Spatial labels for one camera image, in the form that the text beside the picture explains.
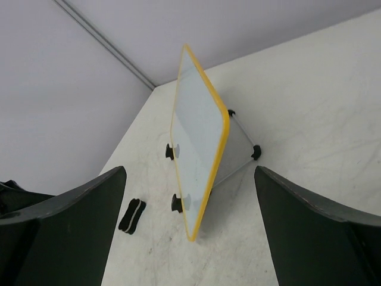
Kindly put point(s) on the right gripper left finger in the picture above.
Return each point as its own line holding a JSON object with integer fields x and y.
{"x": 66, "y": 239}

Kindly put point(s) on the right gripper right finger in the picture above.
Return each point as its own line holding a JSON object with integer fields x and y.
{"x": 314, "y": 240}

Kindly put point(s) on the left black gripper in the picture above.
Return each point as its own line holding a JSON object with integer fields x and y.
{"x": 14, "y": 197}

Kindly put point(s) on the black whiteboard eraser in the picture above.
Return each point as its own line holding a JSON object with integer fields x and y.
{"x": 129, "y": 221}

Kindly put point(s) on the yellow framed whiteboard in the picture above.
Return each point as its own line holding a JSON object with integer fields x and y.
{"x": 199, "y": 132}

